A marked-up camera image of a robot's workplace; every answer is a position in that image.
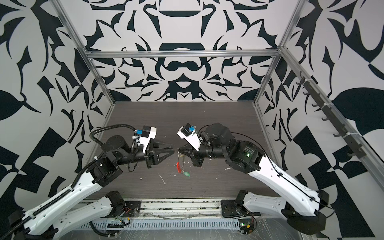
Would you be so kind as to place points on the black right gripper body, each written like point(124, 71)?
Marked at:
point(200, 155)

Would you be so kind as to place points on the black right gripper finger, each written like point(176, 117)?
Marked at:
point(186, 147)
point(187, 152)

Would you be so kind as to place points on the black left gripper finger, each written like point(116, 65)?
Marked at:
point(161, 155)
point(162, 145)

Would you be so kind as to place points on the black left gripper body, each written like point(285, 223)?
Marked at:
point(147, 157)

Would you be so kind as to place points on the large metal keyring red handle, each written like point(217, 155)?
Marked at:
point(179, 169)

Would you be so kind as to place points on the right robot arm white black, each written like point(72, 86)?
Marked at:
point(297, 204)

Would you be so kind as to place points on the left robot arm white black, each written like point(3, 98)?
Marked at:
point(56, 217)

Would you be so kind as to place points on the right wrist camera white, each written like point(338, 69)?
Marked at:
point(189, 133)

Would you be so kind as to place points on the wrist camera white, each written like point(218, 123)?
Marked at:
point(143, 137)
point(189, 133)

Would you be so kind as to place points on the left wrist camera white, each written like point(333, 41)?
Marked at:
point(143, 137)

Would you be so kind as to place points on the aluminium front rail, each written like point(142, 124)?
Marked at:
point(169, 209)

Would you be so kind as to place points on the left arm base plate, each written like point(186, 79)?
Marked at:
point(131, 210)

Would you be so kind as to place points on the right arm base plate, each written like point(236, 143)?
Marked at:
point(234, 209)

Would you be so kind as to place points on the white slotted cable duct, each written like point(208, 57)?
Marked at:
point(187, 224)

